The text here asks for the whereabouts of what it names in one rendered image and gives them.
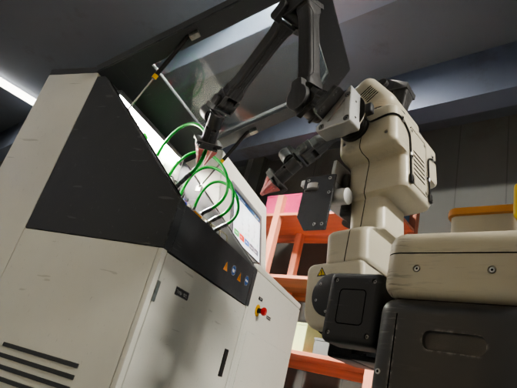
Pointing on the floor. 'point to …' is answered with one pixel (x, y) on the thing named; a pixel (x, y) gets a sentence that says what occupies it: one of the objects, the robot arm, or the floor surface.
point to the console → (278, 336)
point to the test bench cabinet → (75, 310)
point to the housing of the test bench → (38, 151)
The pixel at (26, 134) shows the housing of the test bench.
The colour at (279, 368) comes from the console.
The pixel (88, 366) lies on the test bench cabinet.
